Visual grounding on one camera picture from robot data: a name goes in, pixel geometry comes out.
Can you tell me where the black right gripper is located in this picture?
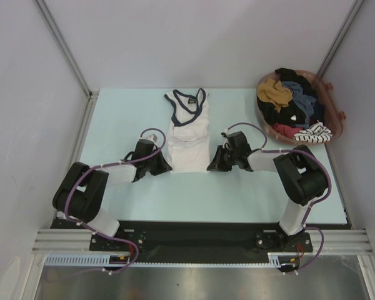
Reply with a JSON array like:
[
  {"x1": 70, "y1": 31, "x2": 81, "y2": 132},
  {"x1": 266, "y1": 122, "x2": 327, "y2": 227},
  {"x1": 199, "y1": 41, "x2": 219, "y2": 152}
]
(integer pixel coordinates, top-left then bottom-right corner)
[{"x1": 207, "y1": 144, "x2": 239, "y2": 172}]

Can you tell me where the white graphic tank top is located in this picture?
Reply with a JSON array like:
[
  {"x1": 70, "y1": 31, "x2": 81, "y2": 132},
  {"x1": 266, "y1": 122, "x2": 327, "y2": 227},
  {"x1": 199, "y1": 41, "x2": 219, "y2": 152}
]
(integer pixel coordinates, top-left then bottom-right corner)
[{"x1": 164, "y1": 88, "x2": 210, "y2": 173}]

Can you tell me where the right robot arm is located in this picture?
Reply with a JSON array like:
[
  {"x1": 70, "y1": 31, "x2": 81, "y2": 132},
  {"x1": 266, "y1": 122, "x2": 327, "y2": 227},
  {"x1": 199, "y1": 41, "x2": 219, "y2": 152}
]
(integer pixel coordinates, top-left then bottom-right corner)
[{"x1": 207, "y1": 131, "x2": 331, "y2": 251}]

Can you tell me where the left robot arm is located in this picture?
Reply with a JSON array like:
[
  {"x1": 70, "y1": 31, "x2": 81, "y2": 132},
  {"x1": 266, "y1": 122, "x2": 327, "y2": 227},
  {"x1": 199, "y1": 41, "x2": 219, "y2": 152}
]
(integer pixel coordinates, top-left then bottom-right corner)
[{"x1": 52, "y1": 129, "x2": 172, "y2": 250}]

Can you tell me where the light blue table mat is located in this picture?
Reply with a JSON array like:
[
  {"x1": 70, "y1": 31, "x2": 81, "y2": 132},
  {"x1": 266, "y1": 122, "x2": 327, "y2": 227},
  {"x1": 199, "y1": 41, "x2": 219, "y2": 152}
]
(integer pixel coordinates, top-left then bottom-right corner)
[{"x1": 64, "y1": 87, "x2": 348, "y2": 224}]

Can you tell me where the red garment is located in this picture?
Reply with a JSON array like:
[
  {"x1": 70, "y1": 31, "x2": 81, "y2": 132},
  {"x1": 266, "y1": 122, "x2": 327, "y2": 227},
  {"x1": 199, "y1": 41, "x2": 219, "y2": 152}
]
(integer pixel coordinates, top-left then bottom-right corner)
[{"x1": 272, "y1": 123, "x2": 304, "y2": 139}]

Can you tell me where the black garment pile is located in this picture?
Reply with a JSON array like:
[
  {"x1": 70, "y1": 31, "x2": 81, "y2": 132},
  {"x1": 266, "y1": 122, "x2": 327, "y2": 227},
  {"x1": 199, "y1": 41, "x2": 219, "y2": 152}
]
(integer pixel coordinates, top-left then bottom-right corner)
[{"x1": 257, "y1": 68, "x2": 324, "y2": 129}]

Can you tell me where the mustard yellow garment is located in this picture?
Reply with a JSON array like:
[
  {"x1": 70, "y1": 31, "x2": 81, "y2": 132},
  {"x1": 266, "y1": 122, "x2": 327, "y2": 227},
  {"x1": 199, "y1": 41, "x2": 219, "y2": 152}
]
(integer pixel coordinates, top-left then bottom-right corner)
[{"x1": 257, "y1": 78, "x2": 293, "y2": 113}]

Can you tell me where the black white striped garment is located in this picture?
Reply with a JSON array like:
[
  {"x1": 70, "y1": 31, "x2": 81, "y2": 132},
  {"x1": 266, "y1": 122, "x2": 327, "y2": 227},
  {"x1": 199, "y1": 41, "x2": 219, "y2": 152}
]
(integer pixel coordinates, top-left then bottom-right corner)
[{"x1": 293, "y1": 122, "x2": 333, "y2": 143}]

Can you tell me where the pink plastic laundry basket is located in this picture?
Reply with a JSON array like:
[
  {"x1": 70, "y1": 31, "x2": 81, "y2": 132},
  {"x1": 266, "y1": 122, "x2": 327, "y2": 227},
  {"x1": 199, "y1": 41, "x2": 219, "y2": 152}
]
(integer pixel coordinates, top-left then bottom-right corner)
[{"x1": 254, "y1": 70, "x2": 346, "y2": 146}]

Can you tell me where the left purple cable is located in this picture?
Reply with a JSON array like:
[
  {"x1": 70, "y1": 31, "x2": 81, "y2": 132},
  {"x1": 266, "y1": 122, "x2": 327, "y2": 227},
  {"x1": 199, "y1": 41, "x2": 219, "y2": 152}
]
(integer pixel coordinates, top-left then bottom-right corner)
[{"x1": 64, "y1": 127, "x2": 168, "y2": 276}]

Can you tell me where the purple cable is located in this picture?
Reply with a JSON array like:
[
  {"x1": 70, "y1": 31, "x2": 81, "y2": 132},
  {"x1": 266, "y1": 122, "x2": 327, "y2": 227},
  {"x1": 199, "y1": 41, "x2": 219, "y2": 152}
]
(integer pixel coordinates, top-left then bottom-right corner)
[
  {"x1": 223, "y1": 121, "x2": 334, "y2": 275},
  {"x1": 64, "y1": 127, "x2": 168, "y2": 276}
]

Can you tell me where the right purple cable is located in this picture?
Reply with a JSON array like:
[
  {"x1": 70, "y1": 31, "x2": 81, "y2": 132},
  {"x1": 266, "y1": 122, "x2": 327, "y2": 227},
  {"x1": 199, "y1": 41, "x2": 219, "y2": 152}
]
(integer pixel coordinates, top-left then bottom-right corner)
[{"x1": 223, "y1": 121, "x2": 334, "y2": 275}]

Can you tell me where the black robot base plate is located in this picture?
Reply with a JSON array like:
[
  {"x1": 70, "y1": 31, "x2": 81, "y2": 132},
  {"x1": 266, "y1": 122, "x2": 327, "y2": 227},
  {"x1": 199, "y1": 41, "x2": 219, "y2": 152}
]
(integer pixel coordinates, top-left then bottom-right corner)
[{"x1": 51, "y1": 219, "x2": 353, "y2": 266}]

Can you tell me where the white cable duct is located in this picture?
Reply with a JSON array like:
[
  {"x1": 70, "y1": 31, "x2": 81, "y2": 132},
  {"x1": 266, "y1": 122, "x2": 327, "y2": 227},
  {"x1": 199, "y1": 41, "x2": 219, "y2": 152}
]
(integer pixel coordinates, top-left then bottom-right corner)
[{"x1": 44, "y1": 253, "x2": 298, "y2": 271}]

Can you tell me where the aluminium frame rail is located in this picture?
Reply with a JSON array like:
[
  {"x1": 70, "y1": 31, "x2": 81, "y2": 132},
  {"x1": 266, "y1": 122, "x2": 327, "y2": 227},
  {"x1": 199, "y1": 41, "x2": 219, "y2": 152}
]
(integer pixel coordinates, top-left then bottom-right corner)
[{"x1": 32, "y1": 91, "x2": 99, "y2": 254}]

